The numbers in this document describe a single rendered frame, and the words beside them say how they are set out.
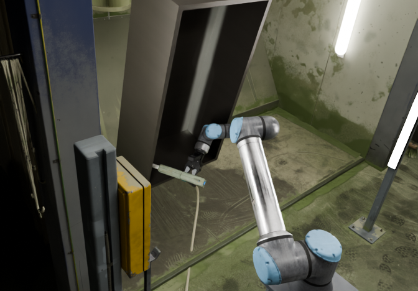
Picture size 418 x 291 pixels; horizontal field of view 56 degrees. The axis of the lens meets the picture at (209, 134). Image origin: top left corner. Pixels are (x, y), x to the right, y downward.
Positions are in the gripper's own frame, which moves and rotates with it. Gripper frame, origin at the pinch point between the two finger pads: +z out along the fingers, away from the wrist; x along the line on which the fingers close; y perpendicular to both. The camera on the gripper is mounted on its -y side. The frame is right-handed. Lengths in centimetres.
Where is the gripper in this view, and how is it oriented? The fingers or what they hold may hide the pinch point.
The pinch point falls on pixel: (186, 179)
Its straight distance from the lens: 241.6
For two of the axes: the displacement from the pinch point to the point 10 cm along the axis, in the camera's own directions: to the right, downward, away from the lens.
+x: -9.0, -2.9, 3.2
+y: 2.1, 3.5, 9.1
